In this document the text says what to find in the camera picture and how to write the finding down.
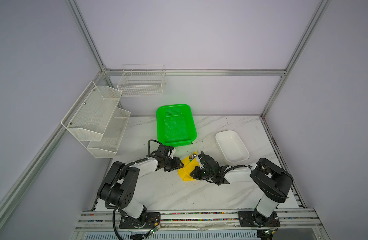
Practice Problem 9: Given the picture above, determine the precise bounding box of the white mesh two-tier shelf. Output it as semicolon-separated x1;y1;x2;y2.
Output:
61;82;131;159

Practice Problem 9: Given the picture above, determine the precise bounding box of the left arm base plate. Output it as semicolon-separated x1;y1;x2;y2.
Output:
118;212;161;229

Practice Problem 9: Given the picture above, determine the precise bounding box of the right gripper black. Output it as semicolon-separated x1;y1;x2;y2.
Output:
188;167;214;180

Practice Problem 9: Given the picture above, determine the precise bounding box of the white wire basket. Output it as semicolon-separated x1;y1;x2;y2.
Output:
117;65;166;97

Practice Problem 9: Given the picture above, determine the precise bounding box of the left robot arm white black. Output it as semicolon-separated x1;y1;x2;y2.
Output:
97;140;185;219

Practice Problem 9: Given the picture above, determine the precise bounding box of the aluminium front rail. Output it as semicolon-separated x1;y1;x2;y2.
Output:
75;208;323;232

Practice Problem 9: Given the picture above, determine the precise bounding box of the white rectangular dish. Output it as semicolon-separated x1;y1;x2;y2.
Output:
216;130;250;166

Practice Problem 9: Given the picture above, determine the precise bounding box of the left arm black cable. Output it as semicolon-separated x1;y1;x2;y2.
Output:
104;139;164;240

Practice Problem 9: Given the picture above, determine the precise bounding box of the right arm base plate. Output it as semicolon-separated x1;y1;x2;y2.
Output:
238;210;280;228

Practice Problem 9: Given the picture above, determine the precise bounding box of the green plastic basket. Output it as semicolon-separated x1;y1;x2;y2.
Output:
156;104;197;147

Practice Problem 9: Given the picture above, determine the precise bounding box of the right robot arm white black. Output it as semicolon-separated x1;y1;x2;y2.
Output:
190;152;294;220

